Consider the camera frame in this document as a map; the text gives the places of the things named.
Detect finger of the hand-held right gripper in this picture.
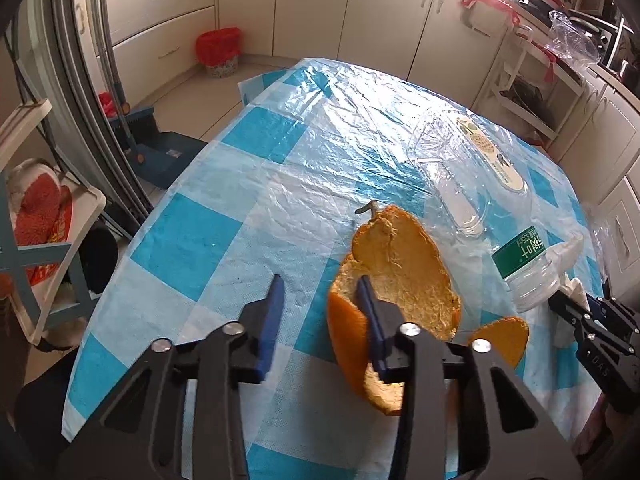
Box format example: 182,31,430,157
586,295,621,314
548,294,591,343

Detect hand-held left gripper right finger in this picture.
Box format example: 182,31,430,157
355,275,585,480

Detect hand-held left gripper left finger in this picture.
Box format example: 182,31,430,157
56,274,286,480

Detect white tissue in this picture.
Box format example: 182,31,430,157
552,276,593,348

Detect large orange peel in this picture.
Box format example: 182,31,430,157
327,204,462,417

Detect red trash bin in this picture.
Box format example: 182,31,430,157
195,27,244,79

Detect green label plastic bottle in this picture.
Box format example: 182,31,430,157
492,225,586,313

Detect small orange peel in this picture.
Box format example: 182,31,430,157
467,316,530,376

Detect blue checkered plastic tablecloth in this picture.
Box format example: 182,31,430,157
61,57,608,480

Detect white drawer cabinet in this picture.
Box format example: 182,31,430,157
545,67,640,291

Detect crushed clear plastic bottle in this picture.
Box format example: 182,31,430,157
407,115,531,236

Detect blue dustpan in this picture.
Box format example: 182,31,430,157
134,130,208,191

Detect black bag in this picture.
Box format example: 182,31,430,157
510,77,558,128

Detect white folding stool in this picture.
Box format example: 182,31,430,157
0,99,108,346

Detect blue broom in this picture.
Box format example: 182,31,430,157
95,10,162,166

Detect white storage cart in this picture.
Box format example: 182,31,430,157
487,22,586,141

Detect red fluffy cloth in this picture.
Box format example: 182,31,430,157
12,160,76,281

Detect clear plastic bag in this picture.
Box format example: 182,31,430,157
547,9,601,66

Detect cream kitchen cabinets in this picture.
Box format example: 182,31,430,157
72,0,516,111

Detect red plastic bag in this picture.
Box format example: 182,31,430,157
461,0,521,26

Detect grey sliding door frame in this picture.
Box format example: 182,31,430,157
35,0,153,241

